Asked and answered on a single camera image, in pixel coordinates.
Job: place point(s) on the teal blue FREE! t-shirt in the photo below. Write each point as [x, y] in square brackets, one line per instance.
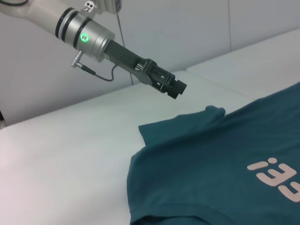
[211, 152]

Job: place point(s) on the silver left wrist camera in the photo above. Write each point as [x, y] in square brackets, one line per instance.
[90, 6]

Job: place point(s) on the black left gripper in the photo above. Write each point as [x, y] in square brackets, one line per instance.
[124, 57]

